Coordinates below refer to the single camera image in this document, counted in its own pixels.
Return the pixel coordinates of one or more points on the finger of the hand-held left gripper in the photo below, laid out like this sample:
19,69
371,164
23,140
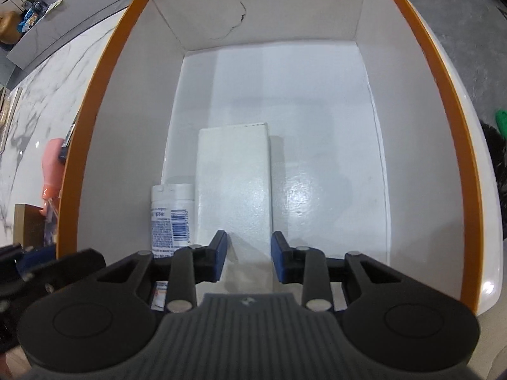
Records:
36,259

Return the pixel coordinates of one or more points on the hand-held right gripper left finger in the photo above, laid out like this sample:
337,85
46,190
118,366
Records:
220,256

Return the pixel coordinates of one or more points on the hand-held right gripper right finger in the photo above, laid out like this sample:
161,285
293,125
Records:
279,258

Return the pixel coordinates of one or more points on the white rectangular box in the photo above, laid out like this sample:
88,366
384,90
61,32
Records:
233,178

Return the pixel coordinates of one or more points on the pink roll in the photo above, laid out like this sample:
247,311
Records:
53,162

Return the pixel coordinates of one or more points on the orange rimmed cardboard box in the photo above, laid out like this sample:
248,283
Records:
119,134

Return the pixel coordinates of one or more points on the brown cardboard box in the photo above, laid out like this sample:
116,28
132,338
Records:
29,221

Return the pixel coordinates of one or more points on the white bottle blue label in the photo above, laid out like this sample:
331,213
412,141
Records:
172,215

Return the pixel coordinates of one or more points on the gold vase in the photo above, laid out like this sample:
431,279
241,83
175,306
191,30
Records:
8,27

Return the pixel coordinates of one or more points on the blue snack bag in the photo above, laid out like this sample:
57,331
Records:
28,18

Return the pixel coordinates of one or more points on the marble tv cabinet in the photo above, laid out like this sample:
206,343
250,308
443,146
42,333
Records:
71,19

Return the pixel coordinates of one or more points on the green plastic object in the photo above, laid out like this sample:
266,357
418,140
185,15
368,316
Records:
501,120

